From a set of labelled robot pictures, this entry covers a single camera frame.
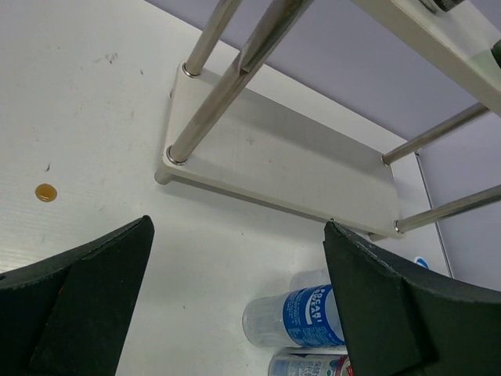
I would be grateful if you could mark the white two-tier shelf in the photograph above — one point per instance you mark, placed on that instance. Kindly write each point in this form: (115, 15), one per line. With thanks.
(222, 134)

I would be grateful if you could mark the black can left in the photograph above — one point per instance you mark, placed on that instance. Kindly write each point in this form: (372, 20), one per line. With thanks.
(437, 6)

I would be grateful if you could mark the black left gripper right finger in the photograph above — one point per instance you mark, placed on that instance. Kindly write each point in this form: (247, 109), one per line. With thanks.
(399, 318)

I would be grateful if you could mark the Pocari Sweat bottle rear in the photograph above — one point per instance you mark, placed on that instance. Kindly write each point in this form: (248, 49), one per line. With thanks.
(317, 277)

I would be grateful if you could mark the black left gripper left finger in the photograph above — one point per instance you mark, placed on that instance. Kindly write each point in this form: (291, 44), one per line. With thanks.
(69, 314)

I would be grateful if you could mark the pocari sweat bottle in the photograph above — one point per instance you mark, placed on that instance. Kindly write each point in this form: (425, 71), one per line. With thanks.
(306, 318)
(317, 277)

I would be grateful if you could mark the silver blue can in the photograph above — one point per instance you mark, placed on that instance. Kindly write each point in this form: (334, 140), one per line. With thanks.
(312, 362)

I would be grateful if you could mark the amber liquid drop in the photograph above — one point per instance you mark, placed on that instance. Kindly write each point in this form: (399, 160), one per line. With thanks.
(46, 192)

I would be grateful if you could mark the Pocari Sweat bottle front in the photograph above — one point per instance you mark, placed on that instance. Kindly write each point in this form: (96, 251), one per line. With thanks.
(306, 318)

